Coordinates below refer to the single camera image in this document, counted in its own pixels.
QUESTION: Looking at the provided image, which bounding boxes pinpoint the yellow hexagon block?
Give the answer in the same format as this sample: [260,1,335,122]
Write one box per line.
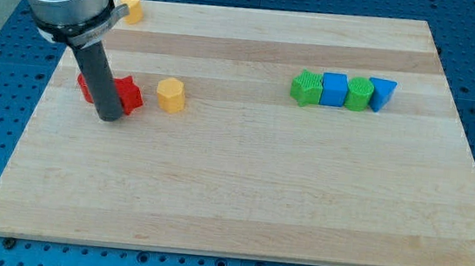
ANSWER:
[157,77,186,114]

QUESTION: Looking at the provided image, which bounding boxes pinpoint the light wooden board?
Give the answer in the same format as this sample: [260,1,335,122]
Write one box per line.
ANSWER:
[0,1,475,266]

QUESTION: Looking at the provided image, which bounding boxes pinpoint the green star block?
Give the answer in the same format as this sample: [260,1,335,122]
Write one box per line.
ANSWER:
[290,69,323,107]

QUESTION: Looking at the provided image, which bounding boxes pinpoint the blue cube block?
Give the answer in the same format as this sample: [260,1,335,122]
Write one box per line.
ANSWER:
[319,72,349,107]

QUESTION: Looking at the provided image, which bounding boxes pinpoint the red star block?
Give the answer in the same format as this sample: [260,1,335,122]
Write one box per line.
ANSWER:
[114,76,144,116]

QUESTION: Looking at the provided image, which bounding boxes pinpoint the green cylinder block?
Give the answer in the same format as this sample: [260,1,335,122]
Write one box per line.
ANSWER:
[345,76,375,111]

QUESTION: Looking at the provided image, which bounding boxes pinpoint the dark grey cylindrical pointer rod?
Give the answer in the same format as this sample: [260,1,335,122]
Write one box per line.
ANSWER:
[73,42,124,122]

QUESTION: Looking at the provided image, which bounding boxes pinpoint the blue triangle block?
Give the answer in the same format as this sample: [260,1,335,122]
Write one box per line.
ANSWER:
[369,77,398,112]

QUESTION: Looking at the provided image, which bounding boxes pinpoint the yellow block at back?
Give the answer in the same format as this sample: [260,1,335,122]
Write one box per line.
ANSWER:
[119,0,144,25]

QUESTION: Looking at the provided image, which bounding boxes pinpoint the red block behind rod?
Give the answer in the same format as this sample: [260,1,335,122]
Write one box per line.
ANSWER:
[77,73,93,103]

